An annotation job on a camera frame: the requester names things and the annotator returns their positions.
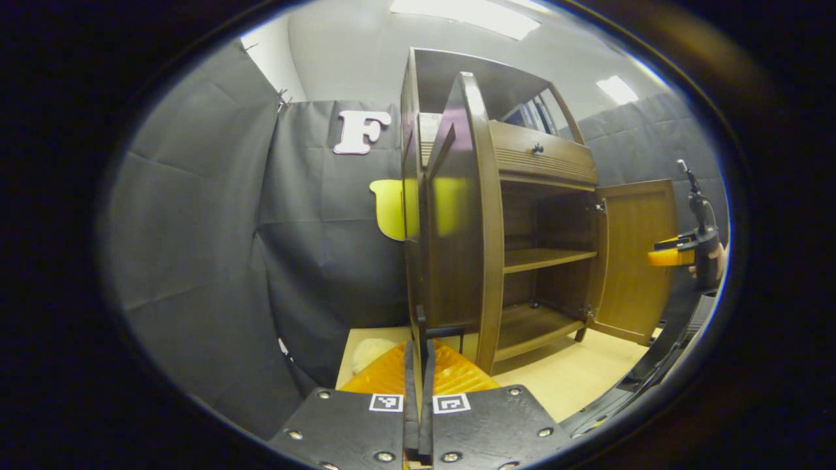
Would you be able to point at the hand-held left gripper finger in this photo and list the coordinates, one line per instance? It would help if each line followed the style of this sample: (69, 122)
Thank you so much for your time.
(426, 411)
(410, 405)

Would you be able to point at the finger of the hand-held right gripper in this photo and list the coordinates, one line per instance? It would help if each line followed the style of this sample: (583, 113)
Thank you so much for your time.
(669, 256)

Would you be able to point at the wooden shoe cabinet door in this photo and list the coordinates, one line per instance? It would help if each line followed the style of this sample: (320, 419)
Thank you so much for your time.
(460, 248)
(637, 261)

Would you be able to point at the wooden double-door shoe cabinet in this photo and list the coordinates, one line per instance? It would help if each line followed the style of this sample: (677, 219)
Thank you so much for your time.
(548, 222)

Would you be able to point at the metal door hinge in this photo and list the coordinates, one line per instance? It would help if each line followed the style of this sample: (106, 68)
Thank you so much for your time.
(599, 208)
(589, 313)

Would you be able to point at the wooden cabinet shelf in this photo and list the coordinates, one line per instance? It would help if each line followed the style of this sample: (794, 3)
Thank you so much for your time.
(545, 258)

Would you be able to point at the wooden cabinet drawer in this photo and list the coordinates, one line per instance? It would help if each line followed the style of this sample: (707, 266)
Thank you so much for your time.
(542, 163)

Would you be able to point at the pale yellow plush toy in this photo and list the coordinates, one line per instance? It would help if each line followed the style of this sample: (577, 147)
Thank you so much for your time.
(369, 352)

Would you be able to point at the small ceiling light panel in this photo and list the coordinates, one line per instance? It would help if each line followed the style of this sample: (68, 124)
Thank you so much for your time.
(617, 90)

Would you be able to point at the grey book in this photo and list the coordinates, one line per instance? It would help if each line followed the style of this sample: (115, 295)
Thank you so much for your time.
(532, 114)

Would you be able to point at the black backdrop cloth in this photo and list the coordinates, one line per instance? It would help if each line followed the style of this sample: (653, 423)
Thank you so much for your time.
(196, 248)

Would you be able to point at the large ceiling light panel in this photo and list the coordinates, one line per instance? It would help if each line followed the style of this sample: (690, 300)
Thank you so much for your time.
(467, 16)

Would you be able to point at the black cloth clip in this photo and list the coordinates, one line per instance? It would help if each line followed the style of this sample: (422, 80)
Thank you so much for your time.
(284, 100)

